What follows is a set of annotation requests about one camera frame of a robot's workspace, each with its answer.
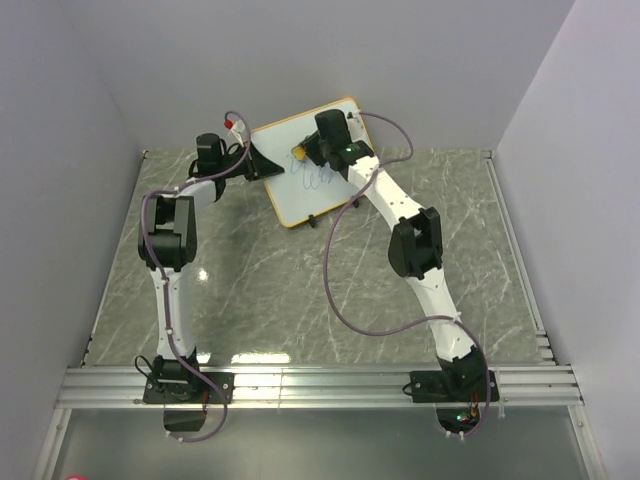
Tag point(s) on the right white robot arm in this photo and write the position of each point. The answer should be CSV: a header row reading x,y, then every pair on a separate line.
x,y
415,252

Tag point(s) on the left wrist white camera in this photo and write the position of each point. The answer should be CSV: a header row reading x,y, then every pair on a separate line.
x,y
236,129

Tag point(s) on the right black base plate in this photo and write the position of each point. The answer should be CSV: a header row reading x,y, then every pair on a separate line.
x,y
430,386

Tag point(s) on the aluminium rail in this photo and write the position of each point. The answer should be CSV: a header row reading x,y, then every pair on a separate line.
x,y
542,339
314,387

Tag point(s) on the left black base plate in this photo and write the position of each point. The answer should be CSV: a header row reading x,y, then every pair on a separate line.
x,y
217,390

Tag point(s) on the wrist white camera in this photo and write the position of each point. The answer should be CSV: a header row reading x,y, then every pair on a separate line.
x,y
355,122
236,129

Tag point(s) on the aluminium right side rail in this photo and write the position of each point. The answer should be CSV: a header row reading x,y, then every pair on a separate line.
x,y
542,339

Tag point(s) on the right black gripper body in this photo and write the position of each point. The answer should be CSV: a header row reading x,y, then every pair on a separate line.
x,y
315,151

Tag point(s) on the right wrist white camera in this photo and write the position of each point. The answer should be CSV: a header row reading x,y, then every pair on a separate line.
x,y
355,122

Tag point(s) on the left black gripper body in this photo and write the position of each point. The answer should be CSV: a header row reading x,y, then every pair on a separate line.
x,y
229,160

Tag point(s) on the yellow framed whiteboard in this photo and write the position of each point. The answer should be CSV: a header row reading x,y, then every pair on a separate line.
x,y
304,188

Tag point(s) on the wire whiteboard stand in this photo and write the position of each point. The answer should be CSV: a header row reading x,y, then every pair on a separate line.
x,y
313,220

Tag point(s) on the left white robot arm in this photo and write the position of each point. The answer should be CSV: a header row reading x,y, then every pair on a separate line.
x,y
168,245

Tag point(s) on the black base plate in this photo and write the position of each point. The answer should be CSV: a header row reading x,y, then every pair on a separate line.
x,y
217,390
430,386

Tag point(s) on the yellow whiteboard eraser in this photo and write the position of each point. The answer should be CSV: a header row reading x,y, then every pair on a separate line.
x,y
299,153

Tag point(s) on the aluminium front rail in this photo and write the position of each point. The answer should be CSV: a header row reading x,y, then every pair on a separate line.
x,y
314,387

